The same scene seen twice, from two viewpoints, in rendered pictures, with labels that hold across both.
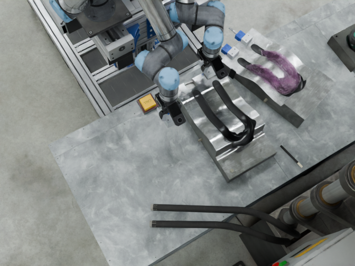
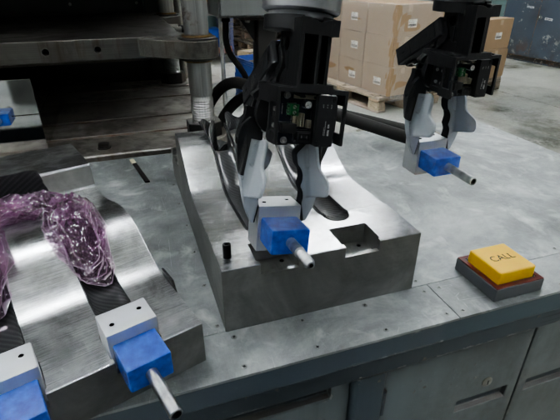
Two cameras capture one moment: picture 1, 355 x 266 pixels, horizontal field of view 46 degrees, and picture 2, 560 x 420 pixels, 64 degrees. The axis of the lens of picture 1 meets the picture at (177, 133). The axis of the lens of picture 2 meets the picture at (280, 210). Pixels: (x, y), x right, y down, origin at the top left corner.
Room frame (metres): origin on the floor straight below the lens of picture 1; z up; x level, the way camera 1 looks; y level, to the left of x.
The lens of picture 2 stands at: (1.41, 0.02, 1.18)
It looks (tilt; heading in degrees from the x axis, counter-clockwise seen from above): 28 degrees down; 198
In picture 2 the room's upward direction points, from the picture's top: straight up
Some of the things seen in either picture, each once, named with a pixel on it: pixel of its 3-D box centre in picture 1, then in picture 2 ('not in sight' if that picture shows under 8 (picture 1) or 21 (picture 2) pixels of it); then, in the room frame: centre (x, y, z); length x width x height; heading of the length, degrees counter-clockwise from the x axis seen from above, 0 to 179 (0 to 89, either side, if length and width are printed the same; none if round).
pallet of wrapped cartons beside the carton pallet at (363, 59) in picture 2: not in sight; (374, 49); (-3.48, -0.52, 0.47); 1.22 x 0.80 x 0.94; 46
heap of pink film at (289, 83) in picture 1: (276, 69); (22, 227); (1.05, -0.44, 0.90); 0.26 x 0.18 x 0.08; 54
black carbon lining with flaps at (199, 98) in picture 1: (225, 112); (262, 161); (0.79, -0.21, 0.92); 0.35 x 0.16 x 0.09; 37
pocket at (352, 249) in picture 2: (189, 85); (353, 247); (0.92, -0.03, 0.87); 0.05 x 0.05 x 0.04; 37
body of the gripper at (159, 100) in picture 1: (167, 98); (457, 50); (0.74, 0.06, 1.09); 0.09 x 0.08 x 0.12; 37
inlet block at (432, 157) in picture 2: (165, 111); (442, 163); (0.75, 0.07, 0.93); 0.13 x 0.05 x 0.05; 37
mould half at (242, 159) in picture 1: (224, 120); (266, 183); (0.77, -0.21, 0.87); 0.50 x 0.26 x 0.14; 37
